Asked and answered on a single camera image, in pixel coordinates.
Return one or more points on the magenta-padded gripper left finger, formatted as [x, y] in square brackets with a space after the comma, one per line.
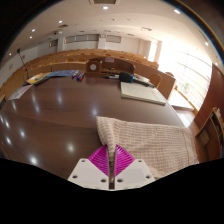
[88, 171]

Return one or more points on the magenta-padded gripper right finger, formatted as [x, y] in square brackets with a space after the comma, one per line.
[133, 171]

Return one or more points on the beige waffle-weave towel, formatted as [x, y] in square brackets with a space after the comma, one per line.
[156, 143]

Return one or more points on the white open notebook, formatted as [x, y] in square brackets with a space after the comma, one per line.
[141, 92]

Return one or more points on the wooden shelf unit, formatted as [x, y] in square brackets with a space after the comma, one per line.
[211, 135]

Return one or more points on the wooden chair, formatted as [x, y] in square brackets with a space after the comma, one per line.
[155, 80]

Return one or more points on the black handheld microphone, blue band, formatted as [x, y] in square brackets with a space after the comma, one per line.
[126, 77]

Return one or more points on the red marker pen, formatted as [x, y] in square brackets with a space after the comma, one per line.
[80, 76]

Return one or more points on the black marker pen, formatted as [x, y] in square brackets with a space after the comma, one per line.
[111, 76]

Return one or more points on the blue marker pen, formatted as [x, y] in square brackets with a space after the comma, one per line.
[75, 74]

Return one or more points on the blue book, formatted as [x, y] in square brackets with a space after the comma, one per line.
[63, 73]

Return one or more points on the white printed paper sheet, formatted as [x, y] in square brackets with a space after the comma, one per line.
[20, 91]

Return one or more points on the wooden auditorium seat rows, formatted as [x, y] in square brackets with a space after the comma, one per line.
[36, 63]

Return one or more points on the black gooseneck microphone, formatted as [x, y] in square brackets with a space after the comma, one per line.
[22, 60]

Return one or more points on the recessed ceiling lights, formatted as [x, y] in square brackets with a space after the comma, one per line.
[105, 7]

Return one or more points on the rectangular ceiling air vent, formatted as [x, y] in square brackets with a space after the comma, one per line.
[104, 1]

